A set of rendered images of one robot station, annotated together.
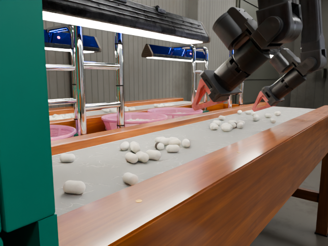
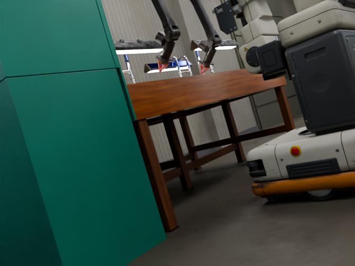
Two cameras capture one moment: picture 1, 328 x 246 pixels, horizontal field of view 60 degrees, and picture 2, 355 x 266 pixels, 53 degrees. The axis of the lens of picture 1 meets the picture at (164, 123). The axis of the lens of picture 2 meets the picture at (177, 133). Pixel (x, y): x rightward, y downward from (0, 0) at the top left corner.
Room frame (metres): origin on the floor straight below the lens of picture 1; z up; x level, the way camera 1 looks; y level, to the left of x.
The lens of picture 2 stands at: (-1.52, -0.21, 0.49)
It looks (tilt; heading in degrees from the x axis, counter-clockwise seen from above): 1 degrees down; 4
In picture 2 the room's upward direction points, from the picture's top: 17 degrees counter-clockwise
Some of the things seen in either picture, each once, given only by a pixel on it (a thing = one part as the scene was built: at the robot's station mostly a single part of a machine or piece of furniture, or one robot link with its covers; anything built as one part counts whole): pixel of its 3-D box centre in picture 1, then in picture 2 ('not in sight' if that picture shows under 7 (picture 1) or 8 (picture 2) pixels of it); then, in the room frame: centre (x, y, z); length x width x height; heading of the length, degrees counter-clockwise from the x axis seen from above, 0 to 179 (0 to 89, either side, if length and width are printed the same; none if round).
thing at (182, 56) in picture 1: (178, 53); (168, 65); (1.87, -0.09, 1.08); 0.62 x 0.08 x 0.07; 142
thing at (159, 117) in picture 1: (134, 127); not in sight; (1.15, 0.12, 0.72); 0.27 x 0.27 x 0.10
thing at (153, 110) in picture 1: (174, 119); not in sight; (1.37, -0.05, 0.72); 0.27 x 0.27 x 0.10
